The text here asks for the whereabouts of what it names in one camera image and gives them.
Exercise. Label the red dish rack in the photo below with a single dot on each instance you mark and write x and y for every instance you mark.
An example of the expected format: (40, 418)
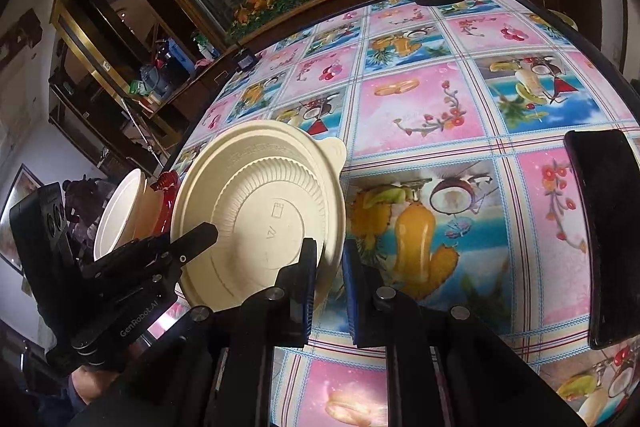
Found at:
(166, 207)

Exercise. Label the framed wall picture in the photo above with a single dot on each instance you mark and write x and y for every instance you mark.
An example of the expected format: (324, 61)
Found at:
(17, 217)

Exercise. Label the black smartphone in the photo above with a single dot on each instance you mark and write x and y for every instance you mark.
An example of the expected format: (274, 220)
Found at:
(610, 237)

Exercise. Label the printed fruit tablecloth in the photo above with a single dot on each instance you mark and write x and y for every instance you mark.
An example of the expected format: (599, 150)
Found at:
(425, 107)

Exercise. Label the white deep plate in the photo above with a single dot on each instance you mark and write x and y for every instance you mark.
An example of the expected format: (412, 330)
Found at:
(117, 217)

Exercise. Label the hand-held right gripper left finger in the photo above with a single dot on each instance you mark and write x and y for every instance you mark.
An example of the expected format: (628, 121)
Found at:
(310, 287)

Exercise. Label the gold framed glass cabinet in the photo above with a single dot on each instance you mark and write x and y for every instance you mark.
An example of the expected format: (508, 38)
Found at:
(95, 57)

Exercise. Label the white bottle with green cap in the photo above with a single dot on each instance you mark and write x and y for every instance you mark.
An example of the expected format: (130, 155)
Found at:
(205, 48)

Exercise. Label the person's left forearm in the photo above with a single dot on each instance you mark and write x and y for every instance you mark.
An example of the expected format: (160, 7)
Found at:
(92, 389)

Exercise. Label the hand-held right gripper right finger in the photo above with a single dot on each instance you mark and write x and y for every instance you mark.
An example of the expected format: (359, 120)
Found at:
(350, 302)

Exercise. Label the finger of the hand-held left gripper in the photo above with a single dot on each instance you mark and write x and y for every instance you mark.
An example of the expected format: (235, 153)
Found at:
(197, 241)

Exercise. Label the small black clock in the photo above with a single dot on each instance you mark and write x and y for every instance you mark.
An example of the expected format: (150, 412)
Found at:
(246, 60)

